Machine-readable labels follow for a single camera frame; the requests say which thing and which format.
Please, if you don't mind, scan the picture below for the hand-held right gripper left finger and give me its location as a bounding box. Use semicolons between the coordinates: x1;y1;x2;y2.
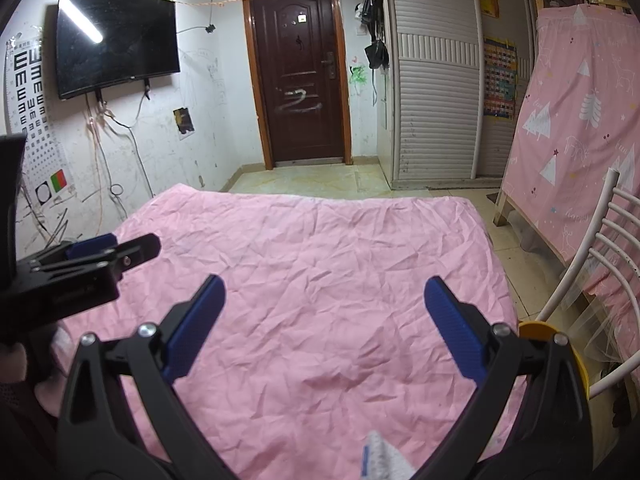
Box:
56;274;241;480

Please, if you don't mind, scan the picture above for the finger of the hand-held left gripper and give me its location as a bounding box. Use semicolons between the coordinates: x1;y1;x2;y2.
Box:
30;233;119;269
25;233;162;320

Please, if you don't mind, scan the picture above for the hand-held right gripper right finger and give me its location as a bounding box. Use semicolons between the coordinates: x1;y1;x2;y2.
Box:
415;276;593;480

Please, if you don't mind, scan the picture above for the yellow plastic bin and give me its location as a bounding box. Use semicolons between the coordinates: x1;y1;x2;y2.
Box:
517;321;591;400

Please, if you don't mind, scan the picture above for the eye chart poster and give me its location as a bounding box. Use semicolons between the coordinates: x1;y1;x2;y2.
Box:
4;39;78;206

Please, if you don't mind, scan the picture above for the white metal chair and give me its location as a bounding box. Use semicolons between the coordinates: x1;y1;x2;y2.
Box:
537;170;640;401

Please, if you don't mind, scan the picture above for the white louvered wardrobe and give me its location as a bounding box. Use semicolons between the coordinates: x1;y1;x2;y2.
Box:
382;0;538;191

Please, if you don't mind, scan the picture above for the dark brown door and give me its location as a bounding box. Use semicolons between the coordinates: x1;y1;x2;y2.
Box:
241;0;353;171

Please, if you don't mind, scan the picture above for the colourful grid poster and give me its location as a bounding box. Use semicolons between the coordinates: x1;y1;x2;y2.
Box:
482;35;518;122

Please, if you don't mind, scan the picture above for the black hanging pouch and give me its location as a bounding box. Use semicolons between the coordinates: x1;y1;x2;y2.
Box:
365;40;390;70

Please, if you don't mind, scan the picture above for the black hanging bag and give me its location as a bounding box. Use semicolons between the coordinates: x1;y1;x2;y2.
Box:
361;0;384;27

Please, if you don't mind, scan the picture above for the hanging cable bundle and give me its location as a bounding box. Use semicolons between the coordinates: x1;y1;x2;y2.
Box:
84;94;157;241

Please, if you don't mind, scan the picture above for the black wall television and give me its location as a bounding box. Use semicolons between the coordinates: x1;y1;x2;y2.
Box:
55;0;181;100

